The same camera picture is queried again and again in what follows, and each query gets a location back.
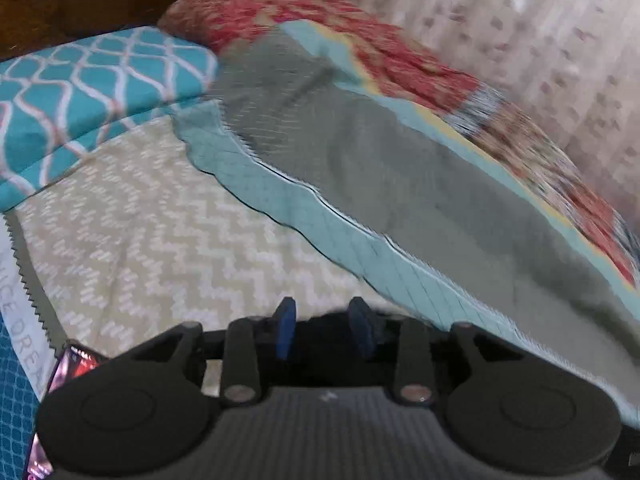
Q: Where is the grey teal quilted blanket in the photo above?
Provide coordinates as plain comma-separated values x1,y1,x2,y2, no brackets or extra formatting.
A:
175,21,639,425

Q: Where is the blue checkered cloth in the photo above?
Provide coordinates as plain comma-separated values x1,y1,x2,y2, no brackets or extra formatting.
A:
1,316,38,479

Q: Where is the beige leaf print curtain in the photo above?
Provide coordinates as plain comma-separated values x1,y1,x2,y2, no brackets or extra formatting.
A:
350,0,639,223

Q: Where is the teal lattice pattern pillow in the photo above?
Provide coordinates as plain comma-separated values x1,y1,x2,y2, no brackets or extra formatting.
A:
1,26,217,210

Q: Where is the beige chevron bed sheet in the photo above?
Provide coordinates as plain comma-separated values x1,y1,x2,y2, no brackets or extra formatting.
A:
3,115,417,396

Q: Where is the smartphone with lit screen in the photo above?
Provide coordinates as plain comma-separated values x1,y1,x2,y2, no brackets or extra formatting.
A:
22,340,108,480

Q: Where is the red floral quilt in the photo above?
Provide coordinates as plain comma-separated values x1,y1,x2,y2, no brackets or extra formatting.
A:
158,0,639,287

